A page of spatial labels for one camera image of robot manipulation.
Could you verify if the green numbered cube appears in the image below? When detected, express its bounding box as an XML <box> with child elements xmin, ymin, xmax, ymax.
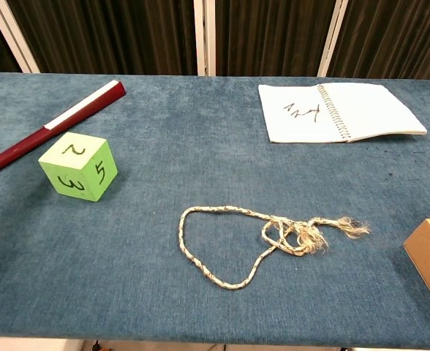
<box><xmin>38</xmin><ymin>131</ymin><xmax>119</xmax><ymax>203</ymax></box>

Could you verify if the white spiral notebook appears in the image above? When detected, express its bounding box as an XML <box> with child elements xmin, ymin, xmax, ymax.
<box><xmin>257</xmin><ymin>82</ymin><xmax>429</xmax><ymax>144</ymax></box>

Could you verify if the red and white folded fan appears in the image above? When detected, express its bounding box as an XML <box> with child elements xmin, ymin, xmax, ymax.
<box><xmin>0</xmin><ymin>80</ymin><xmax>127</xmax><ymax>179</ymax></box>

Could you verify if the blue table cloth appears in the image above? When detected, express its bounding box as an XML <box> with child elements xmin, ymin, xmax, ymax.
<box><xmin>0</xmin><ymin>72</ymin><xmax>430</xmax><ymax>347</ymax></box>

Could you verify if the frayed beige rope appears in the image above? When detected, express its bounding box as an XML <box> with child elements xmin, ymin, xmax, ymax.
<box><xmin>178</xmin><ymin>205</ymin><xmax>371</xmax><ymax>290</ymax></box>

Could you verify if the dark pleated curtain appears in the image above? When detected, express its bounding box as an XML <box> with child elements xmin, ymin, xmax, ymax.
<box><xmin>0</xmin><ymin>0</ymin><xmax>430</xmax><ymax>80</ymax></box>

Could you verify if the white frame post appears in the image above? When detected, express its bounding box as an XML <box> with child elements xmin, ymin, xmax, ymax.
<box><xmin>193</xmin><ymin>0</ymin><xmax>216</xmax><ymax>77</ymax></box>
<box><xmin>317</xmin><ymin>0</ymin><xmax>350</xmax><ymax>78</ymax></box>
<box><xmin>0</xmin><ymin>0</ymin><xmax>41</xmax><ymax>74</ymax></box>

